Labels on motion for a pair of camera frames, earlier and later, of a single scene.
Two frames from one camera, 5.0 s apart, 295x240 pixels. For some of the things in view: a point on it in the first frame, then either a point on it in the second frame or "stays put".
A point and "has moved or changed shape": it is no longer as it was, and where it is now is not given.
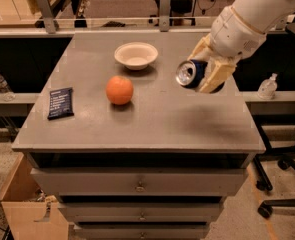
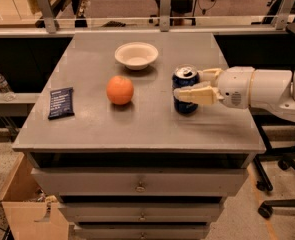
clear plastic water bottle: [2, 86] stays put
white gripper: [234, 34] to [235, 86]
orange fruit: [119, 90] stays put
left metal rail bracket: [44, 3] stays put
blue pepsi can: [190, 73] has moved or changed shape
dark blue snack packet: [60, 103] stays put
